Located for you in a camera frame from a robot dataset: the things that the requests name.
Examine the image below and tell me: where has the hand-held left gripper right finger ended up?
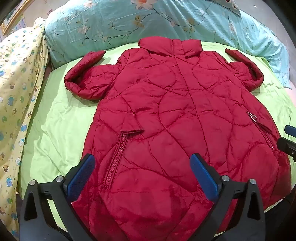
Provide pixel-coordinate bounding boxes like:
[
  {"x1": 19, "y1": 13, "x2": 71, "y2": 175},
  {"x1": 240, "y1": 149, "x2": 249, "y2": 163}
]
[{"x1": 190, "y1": 153, "x2": 267, "y2": 241}]

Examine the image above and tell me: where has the gold picture frame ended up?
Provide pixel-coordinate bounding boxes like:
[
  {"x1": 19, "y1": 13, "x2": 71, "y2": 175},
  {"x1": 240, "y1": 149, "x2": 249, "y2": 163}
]
[{"x1": 1, "y1": 0, "x2": 30, "y2": 36}]

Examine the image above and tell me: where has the yellow printed blanket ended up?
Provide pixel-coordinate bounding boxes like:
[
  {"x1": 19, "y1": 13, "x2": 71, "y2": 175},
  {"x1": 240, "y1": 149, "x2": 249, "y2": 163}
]
[{"x1": 0, "y1": 19, "x2": 49, "y2": 232}]

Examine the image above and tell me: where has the red quilted jacket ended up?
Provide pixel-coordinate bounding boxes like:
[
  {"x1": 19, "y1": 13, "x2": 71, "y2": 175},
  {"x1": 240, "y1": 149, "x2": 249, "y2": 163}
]
[{"x1": 64, "y1": 37, "x2": 291, "y2": 241}]

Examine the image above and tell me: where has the white floral pillow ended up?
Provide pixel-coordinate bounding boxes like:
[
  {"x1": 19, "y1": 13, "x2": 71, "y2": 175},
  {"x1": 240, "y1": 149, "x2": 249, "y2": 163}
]
[{"x1": 225, "y1": 0, "x2": 241, "y2": 16}]

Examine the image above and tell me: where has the light green bed sheet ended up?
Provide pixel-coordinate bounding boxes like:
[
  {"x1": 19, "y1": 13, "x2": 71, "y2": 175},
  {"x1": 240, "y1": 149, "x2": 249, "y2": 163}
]
[{"x1": 20, "y1": 41, "x2": 296, "y2": 234}]

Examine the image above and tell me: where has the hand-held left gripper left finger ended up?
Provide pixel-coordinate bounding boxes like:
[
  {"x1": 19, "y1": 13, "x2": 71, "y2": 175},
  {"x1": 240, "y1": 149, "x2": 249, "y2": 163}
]
[{"x1": 20, "y1": 153, "x2": 96, "y2": 241}]

